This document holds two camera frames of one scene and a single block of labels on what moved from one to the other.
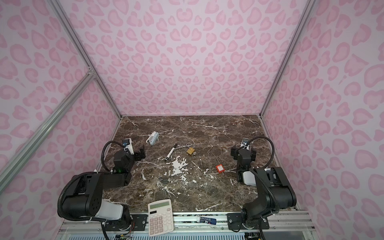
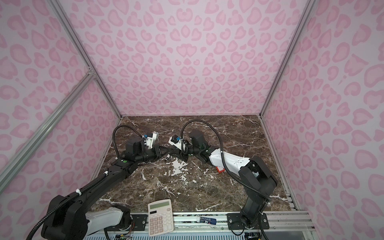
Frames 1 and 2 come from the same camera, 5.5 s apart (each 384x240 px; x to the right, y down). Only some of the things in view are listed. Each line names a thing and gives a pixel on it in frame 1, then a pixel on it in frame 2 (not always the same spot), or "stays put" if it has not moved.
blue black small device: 205,220 stays put
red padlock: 220,168 stays put
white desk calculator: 160,217 stays put
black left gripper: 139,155 -> 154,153
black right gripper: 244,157 -> 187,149
